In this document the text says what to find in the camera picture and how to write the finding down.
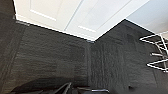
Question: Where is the white wire rack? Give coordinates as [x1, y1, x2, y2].
[138, 31, 168, 73]

